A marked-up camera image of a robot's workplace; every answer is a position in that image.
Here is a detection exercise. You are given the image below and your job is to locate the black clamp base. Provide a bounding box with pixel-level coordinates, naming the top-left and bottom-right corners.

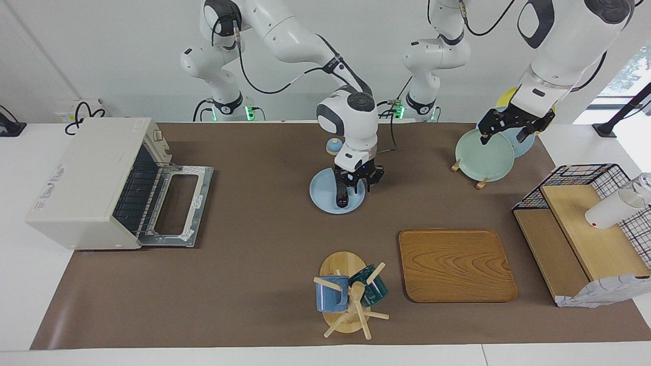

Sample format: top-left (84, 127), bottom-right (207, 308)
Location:
top-left (0, 105), bottom-right (27, 138)

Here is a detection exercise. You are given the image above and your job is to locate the black wire basket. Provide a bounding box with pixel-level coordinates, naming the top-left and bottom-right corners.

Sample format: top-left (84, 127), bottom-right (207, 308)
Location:
top-left (512, 163), bottom-right (651, 270)

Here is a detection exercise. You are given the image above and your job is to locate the blue mug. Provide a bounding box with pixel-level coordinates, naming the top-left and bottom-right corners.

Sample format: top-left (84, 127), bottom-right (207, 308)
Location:
top-left (315, 276), bottom-right (350, 313)

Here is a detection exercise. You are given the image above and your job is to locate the black base cable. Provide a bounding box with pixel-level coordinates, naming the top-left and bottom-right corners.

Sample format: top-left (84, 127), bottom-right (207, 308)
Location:
top-left (376, 76), bottom-right (413, 120)
top-left (192, 98), bottom-right (217, 123)

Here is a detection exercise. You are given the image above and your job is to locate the grey patterned cloth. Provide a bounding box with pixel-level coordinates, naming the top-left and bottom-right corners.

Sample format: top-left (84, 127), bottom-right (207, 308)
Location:
top-left (556, 273), bottom-right (650, 309)

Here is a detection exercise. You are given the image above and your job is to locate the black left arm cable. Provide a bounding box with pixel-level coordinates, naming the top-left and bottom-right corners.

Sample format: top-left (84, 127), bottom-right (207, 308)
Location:
top-left (457, 0), bottom-right (509, 39)

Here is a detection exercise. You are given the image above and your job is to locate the black right base cable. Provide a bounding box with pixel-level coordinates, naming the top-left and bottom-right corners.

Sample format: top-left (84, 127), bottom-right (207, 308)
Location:
top-left (192, 98), bottom-right (217, 123)

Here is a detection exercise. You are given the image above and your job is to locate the dark purple eggplant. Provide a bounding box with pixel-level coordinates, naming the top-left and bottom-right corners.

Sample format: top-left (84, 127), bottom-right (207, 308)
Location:
top-left (335, 170), bottom-right (350, 208)

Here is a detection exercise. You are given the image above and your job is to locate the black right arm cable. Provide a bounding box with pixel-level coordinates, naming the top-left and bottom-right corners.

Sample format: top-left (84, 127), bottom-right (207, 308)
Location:
top-left (231, 20), bottom-right (398, 153)

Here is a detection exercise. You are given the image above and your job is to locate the wooden mug tree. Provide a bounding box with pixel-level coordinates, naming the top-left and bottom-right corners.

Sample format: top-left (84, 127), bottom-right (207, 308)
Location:
top-left (313, 251), bottom-right (390, 340)

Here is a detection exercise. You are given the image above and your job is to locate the pale blue racked plate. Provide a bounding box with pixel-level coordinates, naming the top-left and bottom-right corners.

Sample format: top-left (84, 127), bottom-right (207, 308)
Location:
top-left (501, 126), bottom-right (536, 158)

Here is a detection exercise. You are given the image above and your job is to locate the black looped wall cable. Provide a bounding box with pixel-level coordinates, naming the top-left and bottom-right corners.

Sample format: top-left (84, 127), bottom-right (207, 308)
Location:
top-left (65, 100), bottom-right (106, 135)

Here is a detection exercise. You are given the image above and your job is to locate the brown table mat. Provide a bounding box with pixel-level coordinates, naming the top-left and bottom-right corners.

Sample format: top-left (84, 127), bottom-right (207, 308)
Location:
top-left (29, 122), bottom-right (651, 350)

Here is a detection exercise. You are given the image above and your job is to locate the clear glass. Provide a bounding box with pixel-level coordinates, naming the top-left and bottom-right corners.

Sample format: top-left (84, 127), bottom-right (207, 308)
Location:
top-left (631, 173), bottom-right (651, 204)

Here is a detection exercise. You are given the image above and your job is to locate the mint green plate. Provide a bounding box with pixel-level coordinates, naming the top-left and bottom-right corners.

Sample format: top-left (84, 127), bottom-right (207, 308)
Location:
top-left (455, 128), bottom-right (516, 182)

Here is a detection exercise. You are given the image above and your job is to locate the glass oven door with handle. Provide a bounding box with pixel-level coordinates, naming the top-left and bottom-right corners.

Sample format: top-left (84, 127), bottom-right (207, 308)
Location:
top-left (136, 164), bottom-right (214, 248)

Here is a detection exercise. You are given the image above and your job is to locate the cream toaster oven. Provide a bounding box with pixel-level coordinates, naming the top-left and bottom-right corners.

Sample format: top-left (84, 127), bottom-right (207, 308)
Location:
top-left (25, 118), bottom-right (172, 251)

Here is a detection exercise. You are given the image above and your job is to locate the light blue plate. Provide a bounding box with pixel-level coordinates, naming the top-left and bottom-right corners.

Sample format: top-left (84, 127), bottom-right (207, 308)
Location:
top-left (309, 167), bottom-right (366, 215)

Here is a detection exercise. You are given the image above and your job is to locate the black left base cable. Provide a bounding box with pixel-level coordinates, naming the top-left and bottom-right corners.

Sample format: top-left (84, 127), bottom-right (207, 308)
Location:
top-left (376, 76), bottom-right (413, 120)

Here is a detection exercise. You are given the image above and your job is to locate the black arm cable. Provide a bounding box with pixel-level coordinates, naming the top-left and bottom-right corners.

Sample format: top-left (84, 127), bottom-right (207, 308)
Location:
top-left (231, 20), bottom-right (398, 153)
top-left (457, 0), bottom-right (509, 39)

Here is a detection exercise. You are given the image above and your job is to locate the yellow plate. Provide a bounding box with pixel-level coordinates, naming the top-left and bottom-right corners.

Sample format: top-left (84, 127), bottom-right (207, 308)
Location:
top-left (496, 86), bottom-right (556, 128)

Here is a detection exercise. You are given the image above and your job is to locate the black oven wire rack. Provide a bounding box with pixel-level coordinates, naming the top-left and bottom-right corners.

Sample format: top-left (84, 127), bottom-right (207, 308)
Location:
top-left (113, 163), bottom-right (164, 235)

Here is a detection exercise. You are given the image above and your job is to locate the dark green mug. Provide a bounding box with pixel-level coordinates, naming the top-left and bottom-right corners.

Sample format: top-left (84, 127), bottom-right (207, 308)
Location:
top-left (348, 264), bottom-right (389, 307)

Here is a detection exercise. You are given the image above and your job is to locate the white cup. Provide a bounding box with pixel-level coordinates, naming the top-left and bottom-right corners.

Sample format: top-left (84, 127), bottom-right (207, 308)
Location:
top-left (584, 189), bottom-right (646, 230)

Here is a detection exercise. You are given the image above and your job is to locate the wooden serving tray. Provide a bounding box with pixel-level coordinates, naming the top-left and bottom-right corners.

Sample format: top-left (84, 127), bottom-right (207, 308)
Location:
top-left (398, 228), bottom-right (518, 303)

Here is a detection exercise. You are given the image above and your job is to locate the wooden shelf unit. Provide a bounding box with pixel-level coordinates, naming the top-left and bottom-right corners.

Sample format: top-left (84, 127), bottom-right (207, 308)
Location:
top-left (513, 184), bottom-right (651, 300)

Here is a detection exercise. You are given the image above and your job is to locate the wooden plate rack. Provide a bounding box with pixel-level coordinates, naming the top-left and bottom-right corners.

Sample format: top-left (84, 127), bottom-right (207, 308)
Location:
top-left (451, 159), bottom-right (490, 190)

